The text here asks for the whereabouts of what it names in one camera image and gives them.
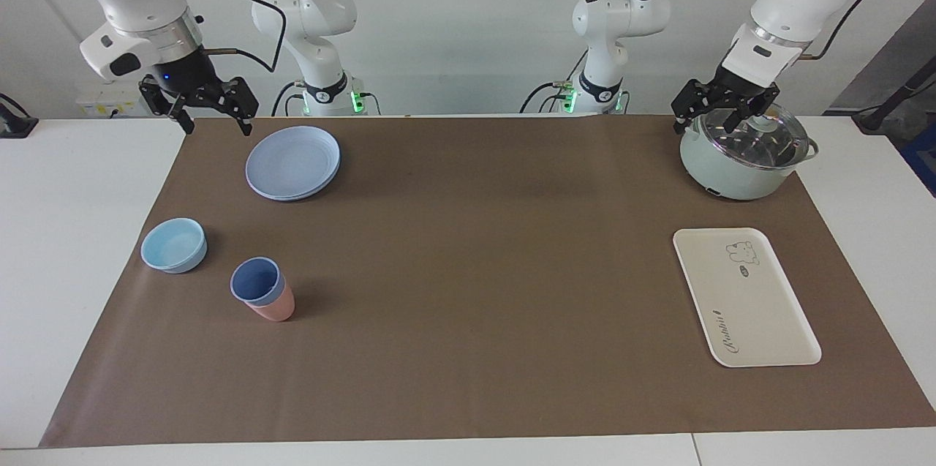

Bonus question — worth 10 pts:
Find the brown table mat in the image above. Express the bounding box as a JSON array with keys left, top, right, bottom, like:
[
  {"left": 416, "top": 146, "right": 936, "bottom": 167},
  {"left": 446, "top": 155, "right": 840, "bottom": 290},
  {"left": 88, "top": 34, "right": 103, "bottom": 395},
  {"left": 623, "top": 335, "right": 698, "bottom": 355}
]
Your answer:
[{"left": 38, "top": 115, "right": 936, "bottom": 448}]

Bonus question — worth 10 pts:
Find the black stand pole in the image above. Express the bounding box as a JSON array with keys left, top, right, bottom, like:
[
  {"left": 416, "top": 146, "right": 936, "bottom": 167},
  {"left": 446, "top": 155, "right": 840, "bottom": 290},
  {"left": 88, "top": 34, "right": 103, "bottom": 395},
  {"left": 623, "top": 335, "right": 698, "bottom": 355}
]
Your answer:
[{"left": 852, "top": 60, "right": 936, "bottom": 135}]

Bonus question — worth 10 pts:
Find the white power strip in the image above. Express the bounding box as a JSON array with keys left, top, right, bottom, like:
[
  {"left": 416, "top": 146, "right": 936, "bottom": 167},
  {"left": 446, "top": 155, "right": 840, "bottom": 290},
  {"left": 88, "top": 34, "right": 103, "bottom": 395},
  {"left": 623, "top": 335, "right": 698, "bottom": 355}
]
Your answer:
[{"left": 75, "top": 86, "right": 147, "bottom": 118}]

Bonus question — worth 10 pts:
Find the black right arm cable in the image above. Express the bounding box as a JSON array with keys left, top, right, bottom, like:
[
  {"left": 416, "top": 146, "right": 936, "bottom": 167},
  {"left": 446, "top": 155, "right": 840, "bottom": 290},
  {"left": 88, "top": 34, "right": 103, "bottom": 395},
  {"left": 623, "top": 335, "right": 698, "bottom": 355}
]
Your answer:
[{"left": 165, "top": 0, "right": 287, "bottom": 74}]

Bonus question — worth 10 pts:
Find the black base cable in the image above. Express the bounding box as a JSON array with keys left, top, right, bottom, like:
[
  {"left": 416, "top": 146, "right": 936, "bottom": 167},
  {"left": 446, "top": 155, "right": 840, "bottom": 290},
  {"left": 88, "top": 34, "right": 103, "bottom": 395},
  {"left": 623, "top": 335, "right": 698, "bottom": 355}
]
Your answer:
[
  {"left": 519, "top": 82, "right": 578, "bottom": 114},
  {"left": 272, "top": 82, "right": 304, "bottom": 117}
]

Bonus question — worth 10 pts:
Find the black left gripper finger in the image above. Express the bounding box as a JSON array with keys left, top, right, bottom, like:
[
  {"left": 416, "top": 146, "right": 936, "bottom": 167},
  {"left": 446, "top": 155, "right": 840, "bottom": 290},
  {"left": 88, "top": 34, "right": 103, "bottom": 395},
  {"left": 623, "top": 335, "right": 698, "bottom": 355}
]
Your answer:
[
  {"left": 721, "top": 86, "right": 780, "bottom": 135},
  {"left": 672, "top": 78, "right": 723, "bottom": 135}
]

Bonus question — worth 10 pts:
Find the pink cup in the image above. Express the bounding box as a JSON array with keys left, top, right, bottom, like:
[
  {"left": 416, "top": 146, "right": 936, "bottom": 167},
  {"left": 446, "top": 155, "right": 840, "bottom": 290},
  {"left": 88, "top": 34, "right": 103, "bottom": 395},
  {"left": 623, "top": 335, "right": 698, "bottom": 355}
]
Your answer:
[{"left": 245, "top": 283, "right": 296, "bottom": 323}]

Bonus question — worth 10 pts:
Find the light blue bowl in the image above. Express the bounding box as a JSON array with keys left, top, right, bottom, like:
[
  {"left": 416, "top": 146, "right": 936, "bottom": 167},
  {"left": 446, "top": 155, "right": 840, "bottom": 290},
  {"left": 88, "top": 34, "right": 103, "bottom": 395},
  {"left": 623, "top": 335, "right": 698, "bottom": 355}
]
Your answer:
[{"left": 140, "top": 217, "right": 208, "bottom": 274}]

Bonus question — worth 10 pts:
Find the cream rabbit print tray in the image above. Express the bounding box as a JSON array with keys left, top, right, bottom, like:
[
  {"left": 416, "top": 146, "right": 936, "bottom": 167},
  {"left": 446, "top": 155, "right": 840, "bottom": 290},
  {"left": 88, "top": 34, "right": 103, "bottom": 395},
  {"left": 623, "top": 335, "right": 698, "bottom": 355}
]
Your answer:
[{"left": 673, "top": 228, "right": 823, "bottom": 368}]

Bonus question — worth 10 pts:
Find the pale blue plate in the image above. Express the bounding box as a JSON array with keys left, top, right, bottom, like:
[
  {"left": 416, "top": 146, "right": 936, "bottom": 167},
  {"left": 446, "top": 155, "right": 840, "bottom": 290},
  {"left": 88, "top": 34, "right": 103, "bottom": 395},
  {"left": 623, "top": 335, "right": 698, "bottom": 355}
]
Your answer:
[{"left": 245, "top": 126, "right": 341, "bottom": 202}]

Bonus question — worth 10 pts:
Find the dark grey partition panel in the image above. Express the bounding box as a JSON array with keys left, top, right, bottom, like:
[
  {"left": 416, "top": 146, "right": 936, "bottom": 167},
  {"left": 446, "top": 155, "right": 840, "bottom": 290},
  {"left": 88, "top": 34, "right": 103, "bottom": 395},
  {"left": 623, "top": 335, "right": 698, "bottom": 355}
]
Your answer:
[{"left": 825, "top": 0, "right": 936, "bottom": 116}]

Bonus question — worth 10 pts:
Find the blue ribbed cup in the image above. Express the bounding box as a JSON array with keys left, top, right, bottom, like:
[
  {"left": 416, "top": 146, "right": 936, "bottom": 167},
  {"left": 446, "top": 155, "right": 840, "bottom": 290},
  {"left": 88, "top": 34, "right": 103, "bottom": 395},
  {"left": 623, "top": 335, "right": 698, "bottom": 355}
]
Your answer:
[{"left": 230, "top": 256, "right": 284, "bottom": 306}]

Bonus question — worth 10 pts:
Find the glass pot lid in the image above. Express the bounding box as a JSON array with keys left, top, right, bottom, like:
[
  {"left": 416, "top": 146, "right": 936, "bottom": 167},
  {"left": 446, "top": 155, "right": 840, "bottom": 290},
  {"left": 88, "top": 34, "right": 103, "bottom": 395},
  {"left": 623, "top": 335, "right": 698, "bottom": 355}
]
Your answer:
[{"left": 701, "top": 104, "right": 811, "bottom": 173}]

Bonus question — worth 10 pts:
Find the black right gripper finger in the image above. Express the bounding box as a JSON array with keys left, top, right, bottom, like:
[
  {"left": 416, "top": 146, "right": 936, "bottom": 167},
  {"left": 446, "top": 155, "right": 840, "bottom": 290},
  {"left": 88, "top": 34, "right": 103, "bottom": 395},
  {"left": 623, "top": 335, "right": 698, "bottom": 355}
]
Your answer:
[
  {"left": 138, "top": 77, "right": 195, "bottom": 135},
  {"left": 216, "top": 76, "right": 260, "bottom": 137}
]

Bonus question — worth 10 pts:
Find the blue crate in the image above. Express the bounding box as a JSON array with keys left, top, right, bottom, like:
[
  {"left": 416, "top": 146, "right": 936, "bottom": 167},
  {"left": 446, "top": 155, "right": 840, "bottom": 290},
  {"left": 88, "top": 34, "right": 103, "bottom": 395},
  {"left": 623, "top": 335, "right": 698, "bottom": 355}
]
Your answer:
[{"left": 898, "top": 122, "right": 936, "bottom": 198}]

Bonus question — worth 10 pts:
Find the mint green electric pot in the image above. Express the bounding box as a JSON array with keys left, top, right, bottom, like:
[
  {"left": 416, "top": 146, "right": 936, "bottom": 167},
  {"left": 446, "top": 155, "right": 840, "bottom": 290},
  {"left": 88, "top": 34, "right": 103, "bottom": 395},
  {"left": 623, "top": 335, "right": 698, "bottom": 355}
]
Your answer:
[{"left": 679, "top": 104, "right": 820, "bottom": 201}]

